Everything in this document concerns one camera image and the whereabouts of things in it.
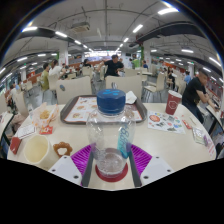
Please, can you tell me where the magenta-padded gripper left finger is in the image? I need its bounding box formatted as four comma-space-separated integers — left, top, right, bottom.
48, 143, 95, 188

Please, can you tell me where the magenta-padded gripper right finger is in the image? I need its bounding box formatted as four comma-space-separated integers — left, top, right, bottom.
128, 143, 175, 188

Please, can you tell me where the clear blue-capped water bottle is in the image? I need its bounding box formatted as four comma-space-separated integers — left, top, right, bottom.
85, 88, 137, 178

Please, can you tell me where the small red sauce packet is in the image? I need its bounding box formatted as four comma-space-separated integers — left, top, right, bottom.
181, 119, 193, 130
38, 125, 54, 136

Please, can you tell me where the colourful printed flyer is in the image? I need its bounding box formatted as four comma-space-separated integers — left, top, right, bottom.
147, 110, 186, 135

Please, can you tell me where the dark food tray with liner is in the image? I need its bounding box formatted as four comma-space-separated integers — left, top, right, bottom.
59, 94, 148, 125

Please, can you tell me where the clear food wrapper with fries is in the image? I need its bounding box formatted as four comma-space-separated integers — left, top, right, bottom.
31, 102, 60, 129

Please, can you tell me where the white printed card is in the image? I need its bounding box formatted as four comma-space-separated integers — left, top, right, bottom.
14, 123, 37, 140

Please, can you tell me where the white crumpled napkin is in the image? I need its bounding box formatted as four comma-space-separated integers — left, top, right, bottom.
124, 90, 138, 105

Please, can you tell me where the red paper cup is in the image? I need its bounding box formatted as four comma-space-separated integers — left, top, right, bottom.
164, 89, 183, 116

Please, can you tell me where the red flat box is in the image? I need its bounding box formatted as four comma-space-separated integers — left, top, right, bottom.
9, 135, 23, 155

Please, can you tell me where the beige chair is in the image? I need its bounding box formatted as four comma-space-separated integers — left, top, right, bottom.
55, 75, 93, 105
13, 90, 30, 118
104, 74, 143, 99

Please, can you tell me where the white notice with red print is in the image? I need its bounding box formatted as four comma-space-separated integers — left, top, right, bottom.
206, 134, 218, 160

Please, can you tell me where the group of beige chairs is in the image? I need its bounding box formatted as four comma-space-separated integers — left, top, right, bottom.
19, 64, 188, 101

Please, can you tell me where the white side table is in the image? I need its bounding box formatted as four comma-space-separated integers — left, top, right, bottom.
0, 111, 15, 158

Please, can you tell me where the person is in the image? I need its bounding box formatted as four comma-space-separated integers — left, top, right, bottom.
97, 54, 125, 79
48, 58, 64, 79
39, 62, 51, 92
181, 68, 218, 124

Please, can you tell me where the ceiling air conditioner unit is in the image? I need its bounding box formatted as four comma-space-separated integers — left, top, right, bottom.
69, 21, 92, 34

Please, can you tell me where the group of ceiling lights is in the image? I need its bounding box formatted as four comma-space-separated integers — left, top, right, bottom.
0, 6, 224, 83

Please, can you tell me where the cream mug with brown handle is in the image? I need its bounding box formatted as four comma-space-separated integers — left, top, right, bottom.
23, 133, 74, 171

